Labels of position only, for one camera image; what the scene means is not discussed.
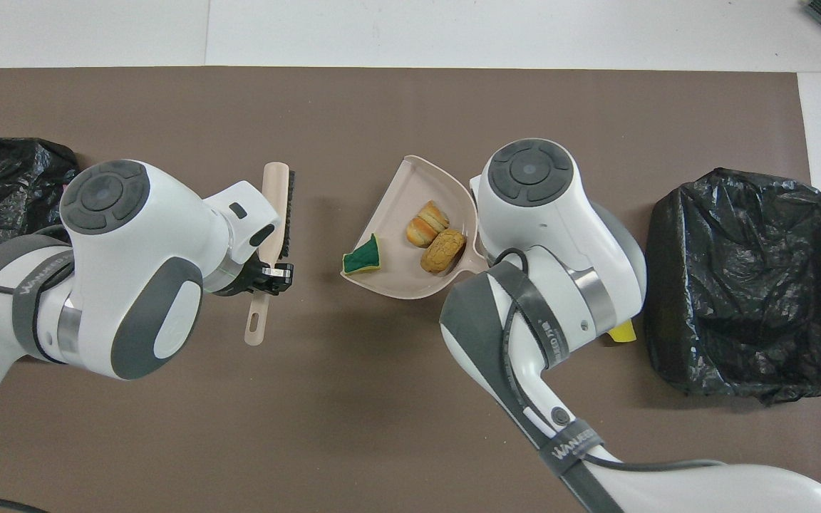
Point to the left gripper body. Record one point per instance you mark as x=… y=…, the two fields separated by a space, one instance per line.
x=246 y=214

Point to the beige brush with black bristles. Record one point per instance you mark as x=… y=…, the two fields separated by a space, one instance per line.
x=275 y=178

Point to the yellow sponge piece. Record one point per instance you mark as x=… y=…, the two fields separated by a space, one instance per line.
x=624 y=333
x=362 y=256

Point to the beige plastic dustpan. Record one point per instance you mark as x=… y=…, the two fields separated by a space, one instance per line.
x=390 y=214

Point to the orange striped bread piece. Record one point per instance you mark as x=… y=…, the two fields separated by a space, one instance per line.
x=428 y=223

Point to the brown bread roll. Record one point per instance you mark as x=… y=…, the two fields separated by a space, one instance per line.
x=443 y=251

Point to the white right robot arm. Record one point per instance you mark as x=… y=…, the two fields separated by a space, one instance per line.
x=560 y=249

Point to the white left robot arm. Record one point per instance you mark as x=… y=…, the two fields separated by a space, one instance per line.
x=132 y=285

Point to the brown table mat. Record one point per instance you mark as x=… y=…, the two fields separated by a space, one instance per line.
x=353 y=399

